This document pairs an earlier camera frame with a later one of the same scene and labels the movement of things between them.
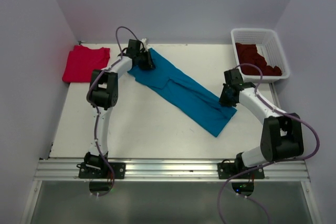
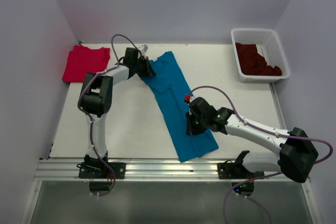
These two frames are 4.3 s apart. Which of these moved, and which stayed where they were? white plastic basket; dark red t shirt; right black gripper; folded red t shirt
Moved: right black gripper
Stayed: folded red t shirt; white plastic basket; dark red t shirt
